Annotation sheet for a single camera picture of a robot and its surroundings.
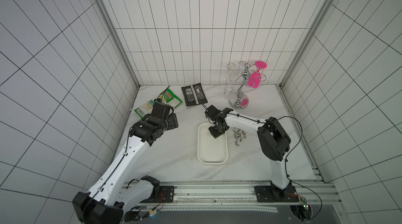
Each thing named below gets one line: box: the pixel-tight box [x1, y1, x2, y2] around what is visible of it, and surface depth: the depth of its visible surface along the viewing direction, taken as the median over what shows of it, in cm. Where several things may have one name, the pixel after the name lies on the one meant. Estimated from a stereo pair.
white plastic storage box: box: [196, 121, 229, 165], surface depth 86 cm
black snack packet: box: [181, 82, 208, 107], surface depth 113 cm
